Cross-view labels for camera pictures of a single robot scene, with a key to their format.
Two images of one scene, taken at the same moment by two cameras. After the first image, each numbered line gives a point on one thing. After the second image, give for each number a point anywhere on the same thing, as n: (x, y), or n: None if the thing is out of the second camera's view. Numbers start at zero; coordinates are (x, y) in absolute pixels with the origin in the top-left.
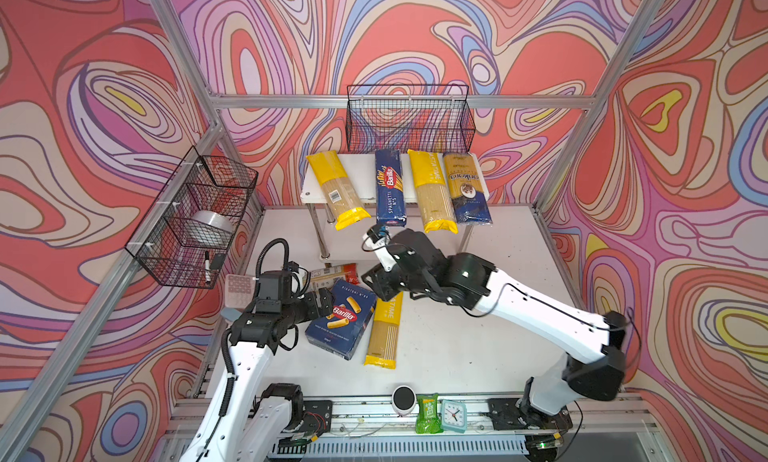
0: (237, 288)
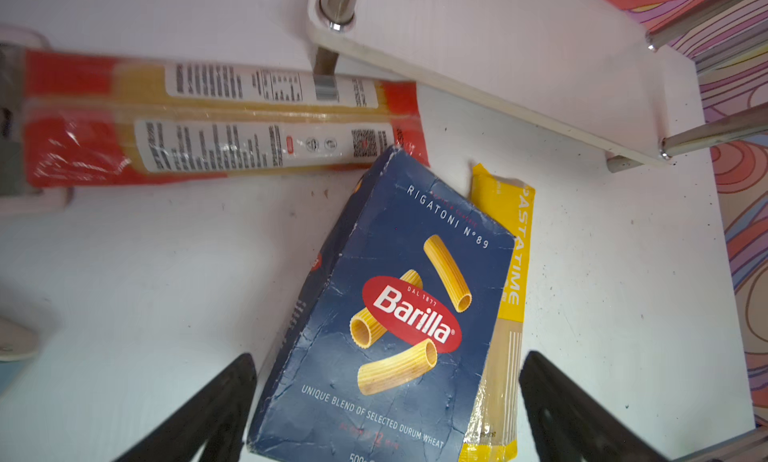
0: (17, 199)
